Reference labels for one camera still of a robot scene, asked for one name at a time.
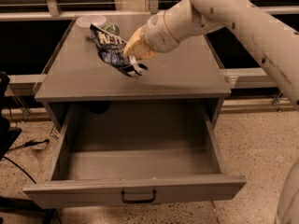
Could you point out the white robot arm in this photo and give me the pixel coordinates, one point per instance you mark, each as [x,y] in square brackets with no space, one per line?
[271,43]

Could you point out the open grey top drawer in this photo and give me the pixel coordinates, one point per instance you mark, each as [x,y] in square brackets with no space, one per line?
[137,147]

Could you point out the blue Kettle chip bag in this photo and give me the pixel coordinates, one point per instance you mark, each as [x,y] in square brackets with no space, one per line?
[110,49]

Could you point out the green soda can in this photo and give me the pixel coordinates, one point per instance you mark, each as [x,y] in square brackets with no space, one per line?
[112,28]

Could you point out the white ceramic bowl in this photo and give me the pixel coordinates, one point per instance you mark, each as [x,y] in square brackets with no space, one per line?
[84,23]

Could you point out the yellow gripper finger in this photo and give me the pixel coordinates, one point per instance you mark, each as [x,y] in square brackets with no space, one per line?
[136,45]
[144,53]

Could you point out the black equipment at left edge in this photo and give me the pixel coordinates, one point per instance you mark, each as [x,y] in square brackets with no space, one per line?
[8,135]

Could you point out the black drawer handle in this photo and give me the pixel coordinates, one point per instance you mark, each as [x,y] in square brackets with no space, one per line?
[136,198]

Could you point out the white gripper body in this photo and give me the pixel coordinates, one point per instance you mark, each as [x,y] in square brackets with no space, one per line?
[154,32]

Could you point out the grey cabinet with counter top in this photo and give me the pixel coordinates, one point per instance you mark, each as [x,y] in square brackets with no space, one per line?
[77,74]

